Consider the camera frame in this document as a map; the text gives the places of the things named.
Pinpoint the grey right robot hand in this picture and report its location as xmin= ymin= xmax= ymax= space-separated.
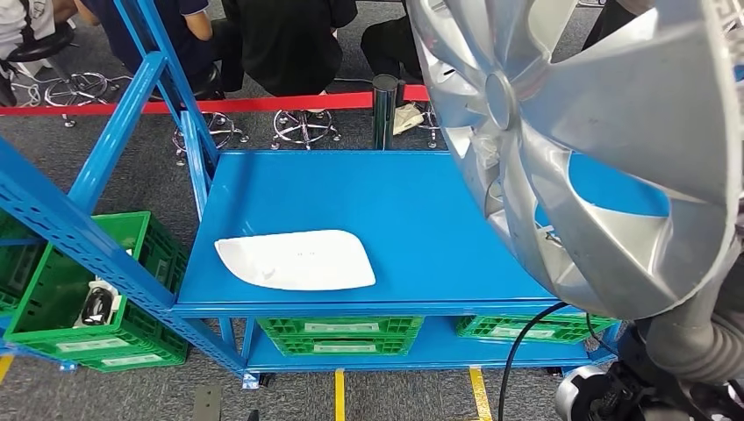
xmin=683 ymin=200 xmax=744 ymax=326

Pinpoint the silver plastic wheel hubcap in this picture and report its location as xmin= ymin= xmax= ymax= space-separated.
xmin=404 ymin=0 xmax=744 ymax=321

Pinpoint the white plastic panel part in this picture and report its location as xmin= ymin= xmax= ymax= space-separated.
xmin=213 ymin=229 xmax=377 ymax=292

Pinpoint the white and black part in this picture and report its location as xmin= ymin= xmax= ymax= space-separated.
xmin=81 ymin=278 xmax=123 ymax=328

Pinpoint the person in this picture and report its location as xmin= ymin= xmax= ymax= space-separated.
xmin=220 ymin=0 xmax=359 ymax=112
xmin=581 ymin=0 xmax=640 ymax=53
xmin=360 ymin=16 xmax=426 ymax=136
xmin=74 ymin=0 xmax=246 ymax=97
xmin=0 ymin=0 xmax=78 ymax=65

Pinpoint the white board panel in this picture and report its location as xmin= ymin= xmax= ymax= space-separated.
xmin=526 ymin=0 xmax=579 ymax=51

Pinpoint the black stool with chrome base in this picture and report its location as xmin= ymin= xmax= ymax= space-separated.
xmin=415 ymin=101 xmax=443 ymax=149
xmin=0 ymin=22 xmax=111 ymax=128
xmin=171 ymin=63 xmax=251 ymax=167
xmin=270 ymin=108 xmax=343 ymax=151

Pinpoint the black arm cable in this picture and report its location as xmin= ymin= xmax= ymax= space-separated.
xmin=497 ymin=301 xmax=569 ymax=421

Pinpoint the black barrier post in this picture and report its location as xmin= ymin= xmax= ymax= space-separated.
xmin=371 ymin=74 xmax=407 ymax=151

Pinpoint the grey left wrist camera bracket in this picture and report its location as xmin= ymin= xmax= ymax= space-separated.
xmin=191 ymin=383 xmax=224 ymax=421

